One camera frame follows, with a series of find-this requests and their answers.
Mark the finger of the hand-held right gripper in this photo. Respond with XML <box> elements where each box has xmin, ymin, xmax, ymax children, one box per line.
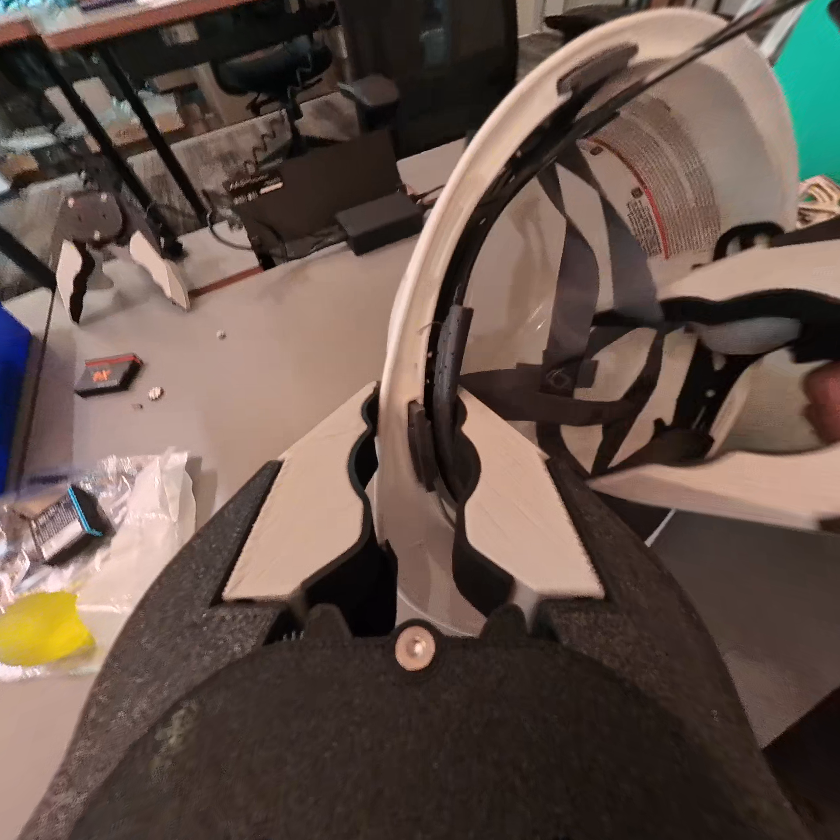
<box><xmin>658</xmin><ymin>249</ymin><xmax>840</xmax><ymax>330</ymax></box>
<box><xmin>584</xmin><ymin>443</ymin><xmax>840</xmax><ymax>534</ymax></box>

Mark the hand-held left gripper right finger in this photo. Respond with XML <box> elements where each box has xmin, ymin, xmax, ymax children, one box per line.
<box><xmin>451</xmin><ymin>387</ymin><xmax>606</xmax><ymax>610</ymax></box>

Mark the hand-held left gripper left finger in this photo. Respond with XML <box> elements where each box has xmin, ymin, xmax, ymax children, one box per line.
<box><xmin>222</xmin><ymin>382</ymin><xmax>382</xmax><ymax>603</ymax></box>

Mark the white hard hat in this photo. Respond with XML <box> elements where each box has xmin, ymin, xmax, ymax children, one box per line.
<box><xmin>379</xmin><ymin>8</ymin><xmax>840</xmax><ymax>639</ymax></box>

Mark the person's right hand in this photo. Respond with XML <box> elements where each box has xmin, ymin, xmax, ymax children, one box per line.
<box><xmin>804</xmin><ymin>363</ymin><xmax>840</xmax><ymax>444</ymax></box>

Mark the clear plastic bag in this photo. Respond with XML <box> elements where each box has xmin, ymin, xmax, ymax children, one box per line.
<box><xmin>0</xmin><ymin>448</ymin><xmax>199</xmax><ymax>685</ymax></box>

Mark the teal box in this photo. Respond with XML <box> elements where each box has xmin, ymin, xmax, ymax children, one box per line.
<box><xmin>771</xmin><ymin>0</ymin><xmax>840</xmax><ymax>186</ymax></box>

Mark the black packet blue edge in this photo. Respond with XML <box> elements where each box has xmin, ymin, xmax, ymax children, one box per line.
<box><xmin>28</xmin><ymin>484</ymin><xmax>110</xmax><ymax>567</ymax></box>

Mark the small black orange box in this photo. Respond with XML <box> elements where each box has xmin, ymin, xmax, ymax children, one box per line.
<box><xmin>74</xmin><ymin>353</ymin><xmax>144</xmax><ymax>399</ymax></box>

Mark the black power adapter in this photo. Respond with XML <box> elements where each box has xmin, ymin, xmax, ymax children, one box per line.
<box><xmin>336</xmin><ymin>192</ymin><xmax>425</xmax><ymax>257</ymax></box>

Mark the spare black grey gripper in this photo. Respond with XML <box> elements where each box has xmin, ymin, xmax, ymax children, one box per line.
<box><xmin>54</xmin><ymin>190</ymin><xmax>193</xmax><ymax>327</ymax></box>

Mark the black mesh office chair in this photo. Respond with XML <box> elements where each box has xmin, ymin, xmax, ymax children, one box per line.
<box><xmin>336</xmin><ymin>0</ymin><xmax>521</xmax><ymax>160</ymax></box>

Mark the black swivel chair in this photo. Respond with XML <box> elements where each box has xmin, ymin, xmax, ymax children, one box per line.
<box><xmin>215</xmin><ymin>33</ymin><xmax>333</xmax><ymax>160</ymax></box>

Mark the wooden top black table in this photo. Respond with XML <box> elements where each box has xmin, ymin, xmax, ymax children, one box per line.
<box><xmin>0</xmin><ymin>0</ymin><xmax>342</xmax><ymax>290</ymax></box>

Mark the black power cable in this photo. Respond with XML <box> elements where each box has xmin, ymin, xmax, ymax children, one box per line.
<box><xmin>209</xmin><ymin>209</ymin><xmax>266</xmax><ymax>253</ymax></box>

